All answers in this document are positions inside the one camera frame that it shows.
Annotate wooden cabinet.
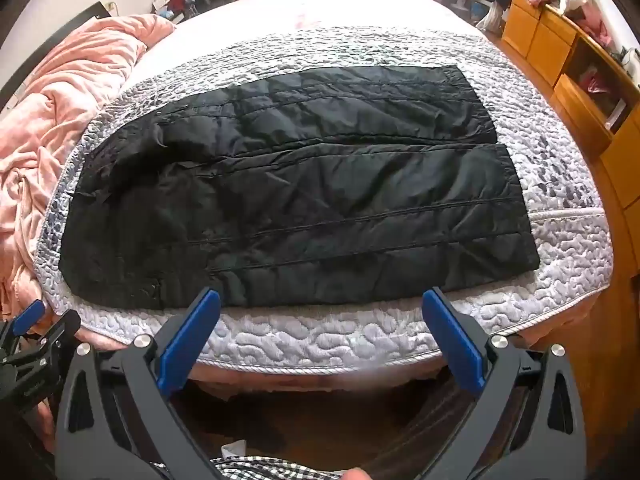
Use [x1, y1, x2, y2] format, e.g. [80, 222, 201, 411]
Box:
[500, 0, 640, 271]

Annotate grey quilted bed cover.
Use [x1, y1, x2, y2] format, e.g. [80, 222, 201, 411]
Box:
[35, 30, 615, 376]

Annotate pink cloth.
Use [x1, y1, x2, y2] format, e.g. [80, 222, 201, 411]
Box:
[582, 71, 612, 95]

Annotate dark headboard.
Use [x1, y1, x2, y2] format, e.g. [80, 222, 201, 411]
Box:
[0, 2, 108, 111]

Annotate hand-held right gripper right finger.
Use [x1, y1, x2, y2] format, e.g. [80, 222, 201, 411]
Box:
[421, 287, 587, 480]

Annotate bedside table clutter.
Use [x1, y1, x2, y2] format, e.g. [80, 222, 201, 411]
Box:
[150, 0, 211, 23]

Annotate pink fleece blanket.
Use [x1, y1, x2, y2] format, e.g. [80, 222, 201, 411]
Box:
[0, 14, 176, 461]

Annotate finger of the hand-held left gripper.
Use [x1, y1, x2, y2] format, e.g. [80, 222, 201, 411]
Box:
[0, 300, 47, 356]
[12, 309, 82, 361]

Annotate black quilted pants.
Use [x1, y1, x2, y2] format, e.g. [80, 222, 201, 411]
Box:
[58, 64, 541, 310]

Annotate pale pink bed sheet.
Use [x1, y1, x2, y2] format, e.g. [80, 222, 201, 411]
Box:
[132, 0, 488, 91]

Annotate white bag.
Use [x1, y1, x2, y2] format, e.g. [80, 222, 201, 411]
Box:
[475, 0, 507, 31]

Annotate pink bed skirt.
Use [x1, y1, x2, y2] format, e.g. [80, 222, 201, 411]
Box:
[190, 360, 451, 403]

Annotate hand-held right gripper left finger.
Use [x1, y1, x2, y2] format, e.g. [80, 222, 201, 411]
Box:
[55, 287, 221, 480]

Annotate checked shirt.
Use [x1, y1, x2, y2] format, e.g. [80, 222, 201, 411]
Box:
[210, 454, 353, 480]

